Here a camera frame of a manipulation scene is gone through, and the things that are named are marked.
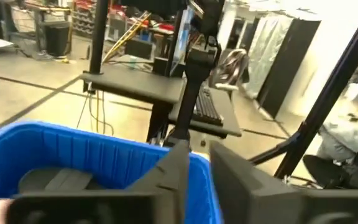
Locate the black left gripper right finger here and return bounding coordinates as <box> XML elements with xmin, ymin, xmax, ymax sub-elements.
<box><xmin>209</xmin><ymin>140</ymin><xmax>304</xmax><ymax>224</ymax></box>

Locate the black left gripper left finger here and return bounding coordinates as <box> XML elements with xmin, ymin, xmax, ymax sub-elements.
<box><xmin>126</xmin><ymin>139</ymin><xmax>190</xmax><ymax>224</ymax></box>

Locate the black rubber slide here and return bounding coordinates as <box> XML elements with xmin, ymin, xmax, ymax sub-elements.
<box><xmin>17</xmin><ymin>167</ymin><xmax>107</xmax><ymax>193</ymax></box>

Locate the blue plastic bin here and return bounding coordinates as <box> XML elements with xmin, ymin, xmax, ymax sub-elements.
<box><xmin>0</xmin><ymin>120</ymin><xmax>223</xmax><ymax>224</ymax></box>

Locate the black trash bin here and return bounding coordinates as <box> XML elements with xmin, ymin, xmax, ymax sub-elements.
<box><xmin>43</xmin><ymin>21</ymin><xmax>71</xmax><ymax>58</ymax></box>

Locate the dark grey keyboard shelf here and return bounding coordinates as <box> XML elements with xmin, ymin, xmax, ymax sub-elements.
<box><xmin>168</xmin><ymin>86</ymin><xmax>242</xmax><ymax>138</ymax></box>

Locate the black computer keyboard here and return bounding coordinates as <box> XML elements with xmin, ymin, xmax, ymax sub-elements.
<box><xmin>192</xmin><ymin>86</ymin><xmax>225</xmax><ymax>126</ymax></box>

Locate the dark grey computer desk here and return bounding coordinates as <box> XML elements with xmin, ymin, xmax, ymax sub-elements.
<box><xmin>79</xmin><ymin>63</ymin><xmax>186</xmax><ymax>144</ymax></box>

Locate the person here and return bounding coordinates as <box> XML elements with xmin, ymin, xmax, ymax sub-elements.
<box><xmin>302</xmin><ymin>54</ymin><xmax>358</xmax><ymax>190</ymax></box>

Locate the black office chair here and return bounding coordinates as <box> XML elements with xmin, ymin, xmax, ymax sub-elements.
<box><xmin>209</xmin><ymin>48</ymin><xmax>250</xmax><ymax>91</ymax></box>

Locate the tall black cabinet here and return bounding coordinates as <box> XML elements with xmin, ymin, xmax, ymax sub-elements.
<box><xmin>255</xmin><ymin>14</ymin><xmax>322</xmax><ymax>119</ymax></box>

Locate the flat computer monitor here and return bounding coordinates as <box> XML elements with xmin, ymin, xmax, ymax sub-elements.
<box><xmin>169</xmin><ymin>5</ymin><xmax>196</xmax><ymax>77</ymax></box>

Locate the plastic covered rack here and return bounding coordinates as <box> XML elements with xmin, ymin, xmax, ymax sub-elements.
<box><xmin>247</xmin><ymin>15</ymin><xmax>293</xmax><ymax>97</ymax></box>

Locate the yellow slanted bar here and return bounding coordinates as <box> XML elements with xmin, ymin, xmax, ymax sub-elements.
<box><xmin>102</xmin><ymin>11</ymin><xmax>152</xmax><ymax>64</ymax></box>

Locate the black round pole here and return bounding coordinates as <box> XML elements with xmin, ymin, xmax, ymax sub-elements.
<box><xmin>88</xmin><ymin>0</ymin><xmax>110</xmax><ymax>75</ymax></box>

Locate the shelf with red bins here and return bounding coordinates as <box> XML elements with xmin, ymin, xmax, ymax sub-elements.
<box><xmin>71</xmin><ymin>0</ymin><xmax>96</xmax><ymax>37</ymax></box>

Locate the black hanging cable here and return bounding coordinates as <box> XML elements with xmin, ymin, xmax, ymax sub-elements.
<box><xmin>75</xmin><ymin>91</ymin><xmax>115</xmax><ymax>137</ymax></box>

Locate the yellow cable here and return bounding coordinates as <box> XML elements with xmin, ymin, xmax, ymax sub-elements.
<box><xmin>95</xmin><ymin>90</ymin><xmax>101</xmax><ymax>133</ymax></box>

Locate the black aluminium table frame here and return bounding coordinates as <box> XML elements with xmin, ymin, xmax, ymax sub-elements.
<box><xmin>249</xmin><ymin>0</ymin><xmax>358</xmax><ymax>180</ymax></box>

